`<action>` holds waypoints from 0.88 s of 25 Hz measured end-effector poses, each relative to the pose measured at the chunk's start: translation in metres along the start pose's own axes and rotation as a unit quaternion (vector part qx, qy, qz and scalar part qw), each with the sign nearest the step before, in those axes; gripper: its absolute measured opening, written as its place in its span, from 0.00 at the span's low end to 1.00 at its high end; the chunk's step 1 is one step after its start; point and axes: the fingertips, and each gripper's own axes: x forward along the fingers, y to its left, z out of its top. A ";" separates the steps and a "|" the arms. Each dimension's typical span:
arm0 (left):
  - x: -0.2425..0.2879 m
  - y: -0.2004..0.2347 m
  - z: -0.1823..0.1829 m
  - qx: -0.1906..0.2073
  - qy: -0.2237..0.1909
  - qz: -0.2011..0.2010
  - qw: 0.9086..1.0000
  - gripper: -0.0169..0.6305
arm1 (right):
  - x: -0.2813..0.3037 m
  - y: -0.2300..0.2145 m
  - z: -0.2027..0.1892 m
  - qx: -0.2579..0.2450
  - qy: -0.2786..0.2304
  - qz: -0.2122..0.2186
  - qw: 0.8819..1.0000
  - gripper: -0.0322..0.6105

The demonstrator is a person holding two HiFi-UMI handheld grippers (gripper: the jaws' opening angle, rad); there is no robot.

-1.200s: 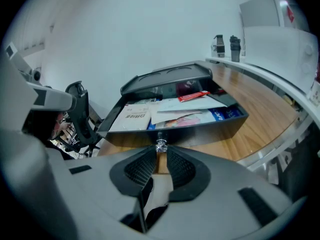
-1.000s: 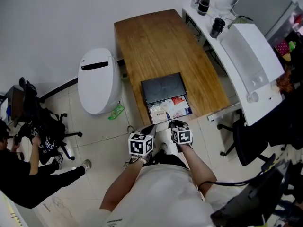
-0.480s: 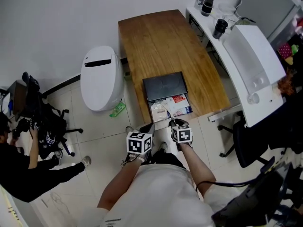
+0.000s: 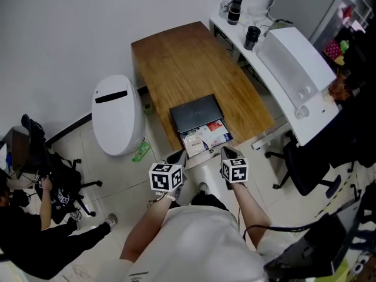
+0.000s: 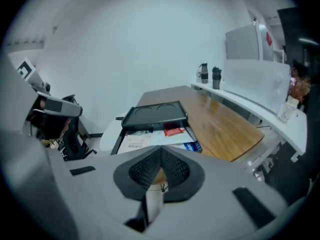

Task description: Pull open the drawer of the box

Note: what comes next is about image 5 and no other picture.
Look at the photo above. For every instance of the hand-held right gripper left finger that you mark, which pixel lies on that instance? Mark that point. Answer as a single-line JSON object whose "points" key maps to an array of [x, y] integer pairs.
{"points": [[100, 184]]}

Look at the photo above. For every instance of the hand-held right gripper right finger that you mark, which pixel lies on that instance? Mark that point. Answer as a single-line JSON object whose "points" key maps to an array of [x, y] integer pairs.
{"points": [[212, 209]]}

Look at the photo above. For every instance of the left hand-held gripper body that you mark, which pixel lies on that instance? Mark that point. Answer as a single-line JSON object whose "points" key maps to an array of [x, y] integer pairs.
{"points": [[25, 171]]}

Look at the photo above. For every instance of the black box drawer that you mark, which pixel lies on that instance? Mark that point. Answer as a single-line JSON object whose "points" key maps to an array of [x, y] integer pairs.
{"points": [[117, 141]]}

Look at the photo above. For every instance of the black box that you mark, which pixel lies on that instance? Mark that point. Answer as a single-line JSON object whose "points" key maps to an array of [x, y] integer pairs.
{"points": [[155, 114]]}

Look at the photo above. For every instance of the black office chair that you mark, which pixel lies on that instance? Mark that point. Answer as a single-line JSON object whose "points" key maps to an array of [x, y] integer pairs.
{"points": [[73, 134]]}

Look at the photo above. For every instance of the person's face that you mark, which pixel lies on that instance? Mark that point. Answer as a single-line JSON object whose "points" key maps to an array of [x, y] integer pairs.
{"points": [[66, 128]]}

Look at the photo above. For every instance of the blue packet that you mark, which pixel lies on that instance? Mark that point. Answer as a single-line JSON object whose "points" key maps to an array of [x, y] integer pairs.
{"points": [[192, 146]]}

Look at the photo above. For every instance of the white paper sheets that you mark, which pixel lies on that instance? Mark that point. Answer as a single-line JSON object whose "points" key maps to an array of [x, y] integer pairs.
{"points": [[155, 139]]}

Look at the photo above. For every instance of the wooden table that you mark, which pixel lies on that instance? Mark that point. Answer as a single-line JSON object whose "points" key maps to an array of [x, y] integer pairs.
{"points": [[220, 124]]}

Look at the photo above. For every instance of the red packet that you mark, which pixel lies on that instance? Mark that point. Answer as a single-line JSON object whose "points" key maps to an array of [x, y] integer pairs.
{"points": [[173, 132]]}

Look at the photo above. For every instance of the white side counter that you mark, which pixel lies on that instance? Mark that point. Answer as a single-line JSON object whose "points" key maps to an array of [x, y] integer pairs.
{"points": [[250, 104]]}

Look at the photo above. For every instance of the white flower vase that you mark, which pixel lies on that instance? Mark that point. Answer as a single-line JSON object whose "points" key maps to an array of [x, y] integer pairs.
{"points": [[287, 111]]}

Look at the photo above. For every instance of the black bottle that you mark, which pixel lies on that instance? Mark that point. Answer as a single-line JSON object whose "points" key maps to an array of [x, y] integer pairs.
{"points": [[216, 78]]}

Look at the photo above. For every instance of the white microwave oven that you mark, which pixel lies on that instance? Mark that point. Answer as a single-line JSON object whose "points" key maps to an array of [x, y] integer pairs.
{"points": [[252, 81]]}

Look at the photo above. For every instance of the clear grey bottle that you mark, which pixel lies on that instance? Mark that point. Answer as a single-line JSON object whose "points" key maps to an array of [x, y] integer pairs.
{"points": [[204, 74]]}

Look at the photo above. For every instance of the grey refrigerator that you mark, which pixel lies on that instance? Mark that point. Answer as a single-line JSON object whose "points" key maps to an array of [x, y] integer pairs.
{"points": [[242, 42]]}

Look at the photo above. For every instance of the grey head-worn camera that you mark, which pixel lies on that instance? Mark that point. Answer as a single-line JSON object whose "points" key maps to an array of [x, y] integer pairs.
{"points": [[70, 109]]}

